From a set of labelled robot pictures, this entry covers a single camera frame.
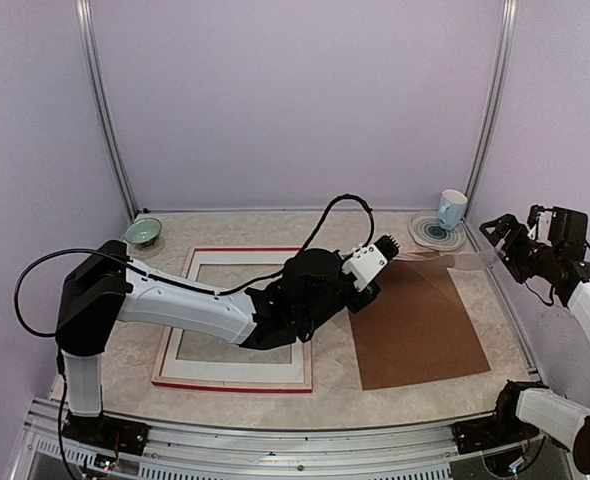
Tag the light blue ceramic mug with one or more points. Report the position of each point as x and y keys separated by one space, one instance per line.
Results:
x=451 y=209

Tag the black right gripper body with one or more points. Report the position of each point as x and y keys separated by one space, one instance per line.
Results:
x=544 y=259

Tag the green ceramic bowl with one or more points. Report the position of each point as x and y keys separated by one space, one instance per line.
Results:
x=143 y=232

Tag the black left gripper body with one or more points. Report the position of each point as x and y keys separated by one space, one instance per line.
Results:
x=320 y=318

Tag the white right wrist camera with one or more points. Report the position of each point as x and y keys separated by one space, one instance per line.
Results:
x=538 y=222

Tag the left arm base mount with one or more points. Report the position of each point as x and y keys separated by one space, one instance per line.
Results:
x=109 y=433

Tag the red wooden picture frame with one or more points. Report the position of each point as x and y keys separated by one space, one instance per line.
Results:
x=175 y=370

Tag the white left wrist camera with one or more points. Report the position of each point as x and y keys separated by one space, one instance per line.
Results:
x=364 y=263

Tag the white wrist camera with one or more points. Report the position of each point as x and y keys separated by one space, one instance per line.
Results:
x=538 y=222
x=364 y=263

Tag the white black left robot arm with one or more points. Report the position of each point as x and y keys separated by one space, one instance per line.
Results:
x=109 y=286

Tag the white mat board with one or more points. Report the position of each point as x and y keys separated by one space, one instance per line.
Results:
x=235 y=370

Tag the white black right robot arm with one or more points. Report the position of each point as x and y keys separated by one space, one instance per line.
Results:
x=562 y=411

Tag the cat and books photo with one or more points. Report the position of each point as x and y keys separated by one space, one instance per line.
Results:
x=458 y=261

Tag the brown frame backing board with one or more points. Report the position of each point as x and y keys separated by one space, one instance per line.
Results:
x=416 y=331

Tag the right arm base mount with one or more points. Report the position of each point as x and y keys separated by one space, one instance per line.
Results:
x=501 y=427

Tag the round swirl pattern plate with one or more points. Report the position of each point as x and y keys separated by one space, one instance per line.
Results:
x=426 y=232

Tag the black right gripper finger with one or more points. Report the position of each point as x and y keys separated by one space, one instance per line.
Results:
x=517 y=268
x=504 y=233

